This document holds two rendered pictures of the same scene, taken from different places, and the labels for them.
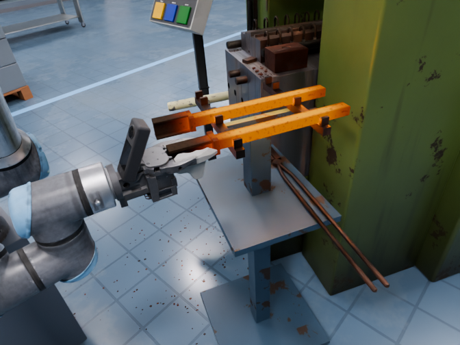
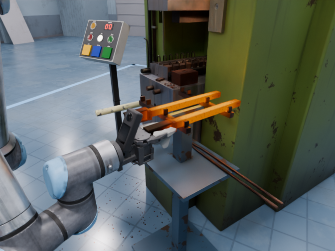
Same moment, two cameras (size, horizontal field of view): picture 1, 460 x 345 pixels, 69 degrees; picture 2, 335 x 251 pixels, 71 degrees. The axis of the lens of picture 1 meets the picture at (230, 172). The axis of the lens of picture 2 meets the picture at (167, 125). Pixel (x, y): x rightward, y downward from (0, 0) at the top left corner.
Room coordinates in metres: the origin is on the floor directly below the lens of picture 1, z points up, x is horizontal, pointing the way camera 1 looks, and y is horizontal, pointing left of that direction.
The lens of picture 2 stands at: (-0.03, 0.24, 1.30)
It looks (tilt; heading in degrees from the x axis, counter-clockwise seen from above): 27 degrees down; 343
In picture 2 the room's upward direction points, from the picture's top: straight up
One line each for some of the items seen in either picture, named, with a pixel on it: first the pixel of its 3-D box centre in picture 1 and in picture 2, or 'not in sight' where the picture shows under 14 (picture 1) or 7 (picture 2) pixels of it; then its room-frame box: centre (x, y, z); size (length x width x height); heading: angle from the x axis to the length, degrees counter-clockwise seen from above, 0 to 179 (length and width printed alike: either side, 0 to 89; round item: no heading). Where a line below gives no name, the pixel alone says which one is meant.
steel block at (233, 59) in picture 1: (305, 104); (191, 106); (1.30, -0.34, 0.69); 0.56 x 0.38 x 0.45; 106
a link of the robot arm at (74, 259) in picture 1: (64, 249); (75, 208); (0.47, 0.34, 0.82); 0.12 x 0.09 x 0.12; 130
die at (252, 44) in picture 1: (300, 35); (187, 65); (1.35, -0.32, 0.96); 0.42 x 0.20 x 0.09; 106
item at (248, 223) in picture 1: (257, 189); (181, 159); (0.78, -0.08, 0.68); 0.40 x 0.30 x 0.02; 18
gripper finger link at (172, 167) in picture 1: (173, 163); (152, 138); (0.54, 0.11, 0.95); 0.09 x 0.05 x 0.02; 103
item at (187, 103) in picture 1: (211, 98); (125, 106); (1.60, 0.07, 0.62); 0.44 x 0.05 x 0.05; 106
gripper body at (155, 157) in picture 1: (143, 176); (131, 148); (0.54, 0.17, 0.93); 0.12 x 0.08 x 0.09; 115
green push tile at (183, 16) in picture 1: (184, 15); (107, 53); (1.66, 0.15, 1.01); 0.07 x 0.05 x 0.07; 41
